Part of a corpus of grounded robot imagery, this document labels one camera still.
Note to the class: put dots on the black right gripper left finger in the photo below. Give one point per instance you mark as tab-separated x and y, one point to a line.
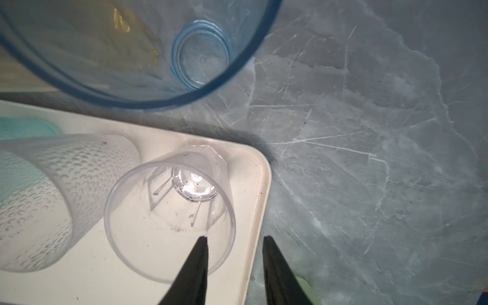
190	285

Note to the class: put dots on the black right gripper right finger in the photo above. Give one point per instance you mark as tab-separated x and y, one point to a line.
282	287

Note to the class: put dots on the teal textured cup front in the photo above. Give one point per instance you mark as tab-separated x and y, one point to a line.
19	128

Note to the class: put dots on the cream rectangular tray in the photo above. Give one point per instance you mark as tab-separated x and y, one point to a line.
91	273

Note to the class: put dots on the clear faceted cup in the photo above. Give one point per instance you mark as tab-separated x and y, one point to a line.
157	211

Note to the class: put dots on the clear textured cup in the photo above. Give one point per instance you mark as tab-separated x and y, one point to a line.
53	191

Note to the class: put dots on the light blue cup right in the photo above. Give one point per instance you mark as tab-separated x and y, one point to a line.
203	45

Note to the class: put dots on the light green cup right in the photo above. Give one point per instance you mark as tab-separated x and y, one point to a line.
308	291

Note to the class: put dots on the yellow tinted cup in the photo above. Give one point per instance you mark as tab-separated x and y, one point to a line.
117	38

